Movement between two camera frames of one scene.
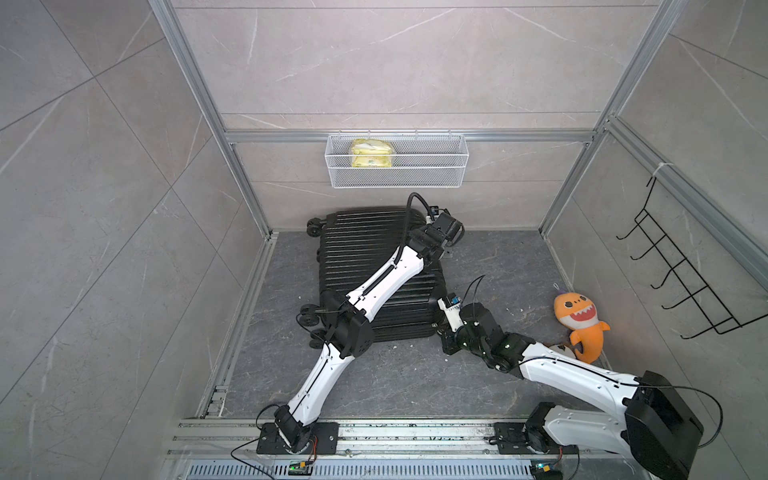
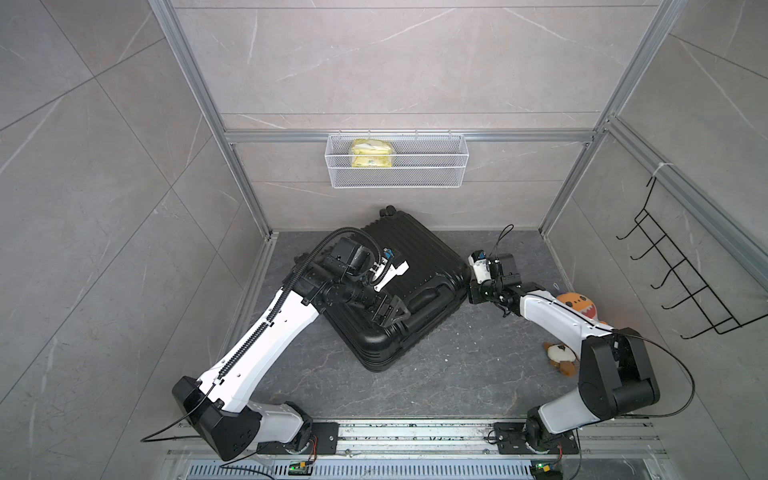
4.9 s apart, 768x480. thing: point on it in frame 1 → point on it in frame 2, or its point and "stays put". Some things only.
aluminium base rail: (377, 449) stays put
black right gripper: (447, 345) → (474, 297)
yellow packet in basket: (367, 153) stays put
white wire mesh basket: (397, 161) stays put
